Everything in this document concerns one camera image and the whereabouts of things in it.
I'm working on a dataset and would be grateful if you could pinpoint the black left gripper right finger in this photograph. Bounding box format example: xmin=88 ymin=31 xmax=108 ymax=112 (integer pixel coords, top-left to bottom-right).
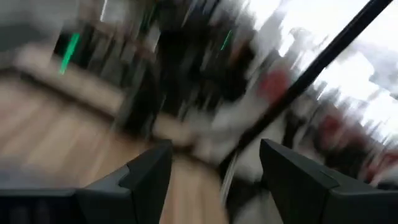
xmin=259 ymin=138 xmax=340 ymax=224

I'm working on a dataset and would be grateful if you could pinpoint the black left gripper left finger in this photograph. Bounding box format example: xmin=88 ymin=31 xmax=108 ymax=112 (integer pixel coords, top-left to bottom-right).
xmin=76 ymin=139 xmax=174 ymax=224

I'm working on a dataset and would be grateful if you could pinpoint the light grey rectangular tray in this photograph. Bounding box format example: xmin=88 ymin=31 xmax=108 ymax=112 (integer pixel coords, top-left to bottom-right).
xmin=12 ymin=43 xmax=127 ymax=118

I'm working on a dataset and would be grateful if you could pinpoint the black aluminium frame post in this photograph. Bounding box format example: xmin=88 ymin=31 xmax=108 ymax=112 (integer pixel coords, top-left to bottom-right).
xmin=219 ymin=0 xmax=395 ymax=169

